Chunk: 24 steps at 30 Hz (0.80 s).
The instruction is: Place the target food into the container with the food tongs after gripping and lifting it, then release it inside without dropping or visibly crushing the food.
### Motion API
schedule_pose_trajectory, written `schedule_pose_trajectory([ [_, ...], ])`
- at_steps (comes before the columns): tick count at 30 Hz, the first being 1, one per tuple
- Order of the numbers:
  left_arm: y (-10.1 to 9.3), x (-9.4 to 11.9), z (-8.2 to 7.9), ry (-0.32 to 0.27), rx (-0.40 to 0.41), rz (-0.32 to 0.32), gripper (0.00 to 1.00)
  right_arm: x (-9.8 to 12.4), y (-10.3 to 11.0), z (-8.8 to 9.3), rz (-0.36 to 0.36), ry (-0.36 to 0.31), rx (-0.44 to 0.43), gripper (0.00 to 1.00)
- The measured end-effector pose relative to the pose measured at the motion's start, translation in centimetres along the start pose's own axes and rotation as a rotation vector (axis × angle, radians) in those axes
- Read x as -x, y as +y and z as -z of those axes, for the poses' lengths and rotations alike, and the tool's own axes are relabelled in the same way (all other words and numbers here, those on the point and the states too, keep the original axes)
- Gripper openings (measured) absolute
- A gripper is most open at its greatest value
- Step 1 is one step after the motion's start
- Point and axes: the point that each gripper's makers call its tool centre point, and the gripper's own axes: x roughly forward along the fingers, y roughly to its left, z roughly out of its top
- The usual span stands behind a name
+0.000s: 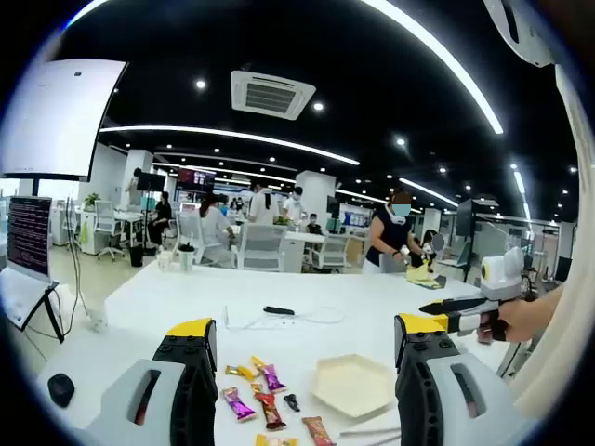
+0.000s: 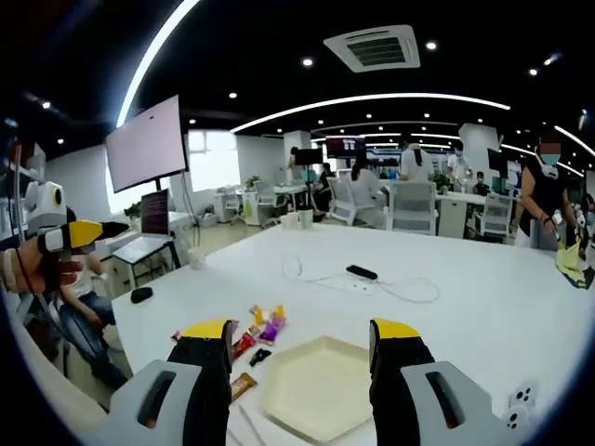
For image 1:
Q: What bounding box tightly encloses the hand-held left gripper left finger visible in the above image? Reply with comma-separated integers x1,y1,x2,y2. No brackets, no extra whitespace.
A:
86,318,219,446

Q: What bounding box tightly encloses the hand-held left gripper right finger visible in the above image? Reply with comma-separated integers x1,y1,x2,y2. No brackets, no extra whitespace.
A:
393,312,536,446

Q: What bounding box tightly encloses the purple food packet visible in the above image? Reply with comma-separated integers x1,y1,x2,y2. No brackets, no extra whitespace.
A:
258,363,288,395
221,386,258,423

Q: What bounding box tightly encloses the cream hexagonal container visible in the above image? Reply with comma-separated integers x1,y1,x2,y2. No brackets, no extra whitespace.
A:
310,353,396,418

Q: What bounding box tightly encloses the dark red food bar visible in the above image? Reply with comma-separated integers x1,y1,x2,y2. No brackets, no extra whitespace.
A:
254,392,288,432

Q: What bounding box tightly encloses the person's right hand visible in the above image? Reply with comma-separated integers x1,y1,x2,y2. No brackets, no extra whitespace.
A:
492,290,557,344

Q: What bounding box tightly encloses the yellow cloth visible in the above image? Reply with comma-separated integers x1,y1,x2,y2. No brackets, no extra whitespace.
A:
406,263,448,292

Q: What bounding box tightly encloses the black monitor on stand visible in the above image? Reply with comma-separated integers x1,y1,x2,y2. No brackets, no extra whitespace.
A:
455,198,479,239

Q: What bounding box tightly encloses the patterned white paper cup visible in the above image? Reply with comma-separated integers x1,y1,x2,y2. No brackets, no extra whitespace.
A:
86,306,109,334

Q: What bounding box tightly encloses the black oval pouch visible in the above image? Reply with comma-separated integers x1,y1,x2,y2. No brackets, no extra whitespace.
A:
47,373,75,409

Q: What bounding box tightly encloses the white office chair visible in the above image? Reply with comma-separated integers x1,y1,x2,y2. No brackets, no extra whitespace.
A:
319,233,350,274
236,224,287,273
95,200,126,261

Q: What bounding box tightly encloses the long ceiling light strip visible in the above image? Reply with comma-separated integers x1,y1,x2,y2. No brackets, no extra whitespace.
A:
360,0,506,136

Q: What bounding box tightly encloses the small side desk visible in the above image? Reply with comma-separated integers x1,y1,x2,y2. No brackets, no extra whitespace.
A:
0,267,66,345

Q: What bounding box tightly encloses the black monitor on tripod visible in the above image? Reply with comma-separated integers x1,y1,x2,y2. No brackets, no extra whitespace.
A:
136,172,167,255

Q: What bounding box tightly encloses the dark computer monitor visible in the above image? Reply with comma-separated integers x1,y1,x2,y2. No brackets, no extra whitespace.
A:
6,195,53,282

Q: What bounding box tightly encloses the white worn device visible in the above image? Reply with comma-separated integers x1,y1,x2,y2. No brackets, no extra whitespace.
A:
483,0,557,69

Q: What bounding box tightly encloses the ceiling air conditioner vent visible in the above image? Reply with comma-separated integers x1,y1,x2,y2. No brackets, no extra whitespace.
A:
231,70,317,122

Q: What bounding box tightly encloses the large display screen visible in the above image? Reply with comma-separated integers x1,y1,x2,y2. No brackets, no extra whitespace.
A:
0,58,129,183

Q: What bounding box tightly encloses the red wall screen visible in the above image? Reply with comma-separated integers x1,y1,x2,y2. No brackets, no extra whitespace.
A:
177,167,218,194

